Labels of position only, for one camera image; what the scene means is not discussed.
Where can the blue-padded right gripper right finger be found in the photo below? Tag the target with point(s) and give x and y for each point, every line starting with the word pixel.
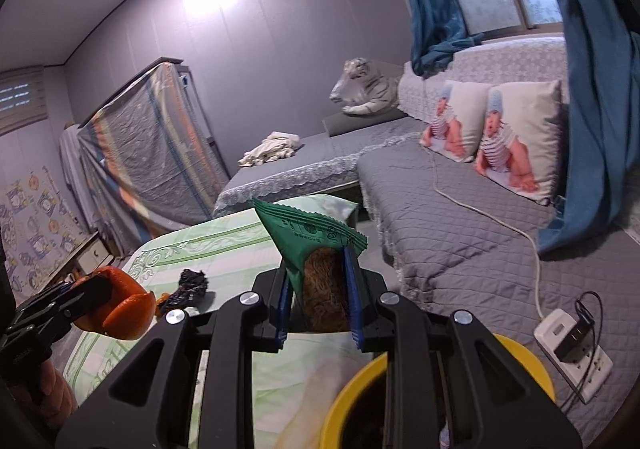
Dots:
pixel 448 377

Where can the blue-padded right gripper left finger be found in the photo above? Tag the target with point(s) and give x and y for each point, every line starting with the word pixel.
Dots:
pixel 146 400

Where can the orange peel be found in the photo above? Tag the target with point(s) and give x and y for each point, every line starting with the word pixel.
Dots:
pixel 127 314

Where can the green snack wrapper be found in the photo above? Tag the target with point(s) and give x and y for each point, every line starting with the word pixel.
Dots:
pixel 312 247

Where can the left hand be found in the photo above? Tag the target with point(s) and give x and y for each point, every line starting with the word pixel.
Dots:
pixel 44 398

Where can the white power strip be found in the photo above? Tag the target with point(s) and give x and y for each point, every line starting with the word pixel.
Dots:
pixel 588 372

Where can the black charger plug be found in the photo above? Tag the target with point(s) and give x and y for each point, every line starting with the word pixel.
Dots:
pixel 586 326

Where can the low white tv cabinet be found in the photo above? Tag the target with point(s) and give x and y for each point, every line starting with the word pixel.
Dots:
pixel 92 253

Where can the black plastic bag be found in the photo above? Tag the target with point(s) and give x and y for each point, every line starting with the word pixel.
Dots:
pixel 192 287

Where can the grey quilted sofa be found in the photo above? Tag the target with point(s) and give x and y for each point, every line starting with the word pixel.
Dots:
pixel 458 239

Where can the striped cloth covered cabinet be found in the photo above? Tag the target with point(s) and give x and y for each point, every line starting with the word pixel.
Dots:
pixel 145 163

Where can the window blind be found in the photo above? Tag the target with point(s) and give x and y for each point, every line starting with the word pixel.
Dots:
pixel 22 98

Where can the right baby print pillow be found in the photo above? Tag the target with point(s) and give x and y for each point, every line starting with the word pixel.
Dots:
pixel 520 148

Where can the baby print pillow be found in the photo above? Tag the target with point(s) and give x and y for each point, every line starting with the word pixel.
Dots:
pixel 456 124
pixel 520 148

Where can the left baby print pillow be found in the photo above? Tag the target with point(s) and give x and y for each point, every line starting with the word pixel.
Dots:
pixel 456 124

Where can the cream crumpled cloth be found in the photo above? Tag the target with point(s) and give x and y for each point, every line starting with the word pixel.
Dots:
pixel 276 146

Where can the grey bolster pillow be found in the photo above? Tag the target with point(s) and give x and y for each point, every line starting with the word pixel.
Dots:
pixel 342 123

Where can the white tiger plush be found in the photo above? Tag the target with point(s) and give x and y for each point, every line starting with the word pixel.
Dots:
pixel 363 90

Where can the blue curtain left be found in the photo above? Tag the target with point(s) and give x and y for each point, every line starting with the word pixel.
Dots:
pixel 438 32

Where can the blue curtain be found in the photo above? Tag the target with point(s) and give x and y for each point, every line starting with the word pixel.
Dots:
pixel 438 32
pixel 603 120

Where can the blue curtain right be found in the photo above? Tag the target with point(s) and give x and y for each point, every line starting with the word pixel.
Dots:
pixel 603 120

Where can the cartoon wall mat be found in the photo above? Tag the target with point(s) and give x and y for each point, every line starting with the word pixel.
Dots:
pixel 39 231

